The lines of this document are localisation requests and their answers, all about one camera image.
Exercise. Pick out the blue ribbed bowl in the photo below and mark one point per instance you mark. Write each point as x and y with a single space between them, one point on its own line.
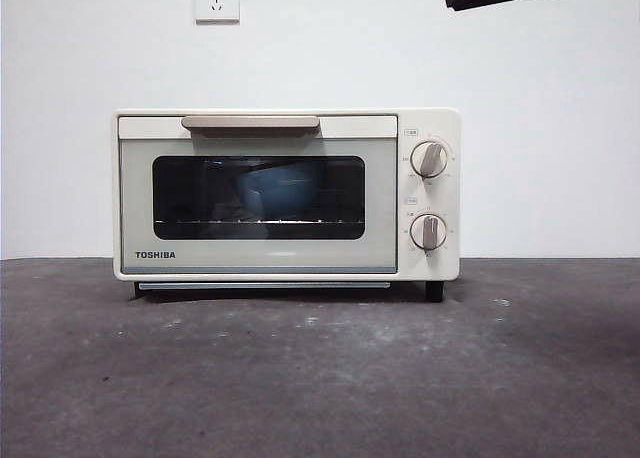
277 190

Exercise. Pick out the cream Toshiba toaster oven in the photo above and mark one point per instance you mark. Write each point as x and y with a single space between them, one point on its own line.
430 123

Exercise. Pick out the beige oven knob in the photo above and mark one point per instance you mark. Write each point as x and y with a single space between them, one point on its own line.
429 159
428 232

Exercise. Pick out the white wall socket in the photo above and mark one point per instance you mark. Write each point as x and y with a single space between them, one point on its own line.
217 0

